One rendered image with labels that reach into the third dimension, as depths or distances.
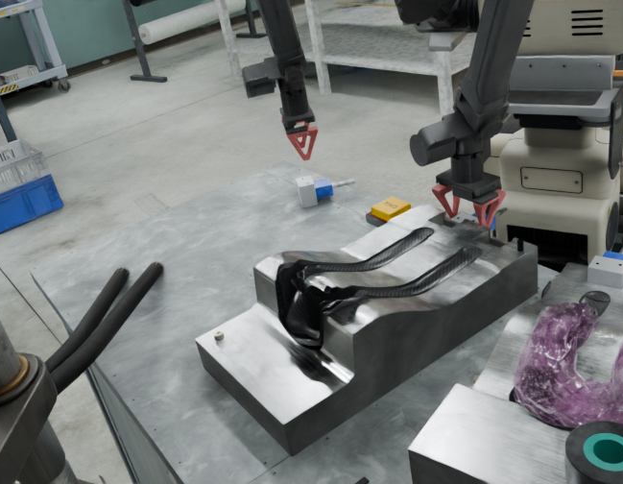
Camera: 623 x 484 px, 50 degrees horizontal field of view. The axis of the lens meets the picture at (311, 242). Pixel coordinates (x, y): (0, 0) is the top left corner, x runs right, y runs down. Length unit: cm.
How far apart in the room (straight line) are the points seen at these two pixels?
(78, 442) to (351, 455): 156
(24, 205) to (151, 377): 303
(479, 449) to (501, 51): 55
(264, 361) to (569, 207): 72
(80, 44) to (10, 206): 375
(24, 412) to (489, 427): 49
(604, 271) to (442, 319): 25
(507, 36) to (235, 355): 60
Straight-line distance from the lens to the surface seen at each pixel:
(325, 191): 153
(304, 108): 145
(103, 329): 109
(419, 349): 99
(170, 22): 668
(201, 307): 126
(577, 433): 73
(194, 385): 109
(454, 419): 79
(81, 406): 251
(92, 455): 230
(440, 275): 108
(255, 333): 105
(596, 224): 142
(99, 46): 765
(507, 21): 96
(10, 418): 77
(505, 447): 76
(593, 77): 132
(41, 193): 411
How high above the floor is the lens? 147
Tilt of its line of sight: 29 degrees down
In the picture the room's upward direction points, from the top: 11 degrees counter-clockwise
